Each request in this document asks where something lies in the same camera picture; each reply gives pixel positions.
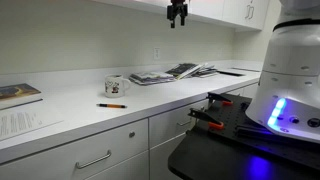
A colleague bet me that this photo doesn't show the stack of colourful magazines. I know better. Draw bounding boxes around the stack of colourful magazines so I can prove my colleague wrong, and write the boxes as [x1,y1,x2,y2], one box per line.
[128,70,176,86]

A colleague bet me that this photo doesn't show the long silver drawer handle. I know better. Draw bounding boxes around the long silver drawer handle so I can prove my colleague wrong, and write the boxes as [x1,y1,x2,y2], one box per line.
[75,149,113,170]

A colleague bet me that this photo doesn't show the black cover book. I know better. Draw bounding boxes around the black cover book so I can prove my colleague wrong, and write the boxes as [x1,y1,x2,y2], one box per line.
[165,62,205,81]

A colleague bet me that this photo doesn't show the white mug with cartoon print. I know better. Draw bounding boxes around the white mug with cartoon print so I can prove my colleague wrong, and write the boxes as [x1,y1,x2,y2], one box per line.
[104,73,132,99]

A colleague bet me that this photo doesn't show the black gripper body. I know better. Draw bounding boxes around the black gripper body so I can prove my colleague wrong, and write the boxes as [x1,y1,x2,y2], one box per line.
[166,0,189,20]

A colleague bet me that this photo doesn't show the dark hardcover book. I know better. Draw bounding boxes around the dark hardcover book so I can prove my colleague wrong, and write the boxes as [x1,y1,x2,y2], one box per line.
[0,83,43,111]

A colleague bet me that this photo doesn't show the short silver drawer handle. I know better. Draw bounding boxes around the short silver drawer handle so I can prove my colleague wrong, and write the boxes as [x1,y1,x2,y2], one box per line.
[176,118,193,127]

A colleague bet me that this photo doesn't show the black clamp with orange handle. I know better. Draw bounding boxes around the black clamp with orange handle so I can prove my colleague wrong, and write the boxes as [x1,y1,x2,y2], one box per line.
[187,107,225,131]
[205,92,234,107]

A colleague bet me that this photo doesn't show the pile of thin magazines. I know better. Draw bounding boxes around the pile of thin magazines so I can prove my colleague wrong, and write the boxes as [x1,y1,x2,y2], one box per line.
[191,64,220,79]

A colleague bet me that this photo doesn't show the orange and black pen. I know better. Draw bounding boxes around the orange and black pen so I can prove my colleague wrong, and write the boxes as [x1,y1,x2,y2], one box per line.
[96,103,128,109]

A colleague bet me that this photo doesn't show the silver upper cabinet handles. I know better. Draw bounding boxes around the silver upper cabinet handles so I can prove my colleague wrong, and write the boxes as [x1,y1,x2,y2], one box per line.
[244,3,256,21]

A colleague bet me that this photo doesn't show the black perforated mounting board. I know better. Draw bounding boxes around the black perforated mounting board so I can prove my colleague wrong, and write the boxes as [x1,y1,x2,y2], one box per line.
[167,92,320,180]

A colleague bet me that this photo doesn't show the printed white paper sheet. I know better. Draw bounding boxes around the printed white paper sheet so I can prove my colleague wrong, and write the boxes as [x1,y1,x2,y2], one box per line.
[0,105,65,141]

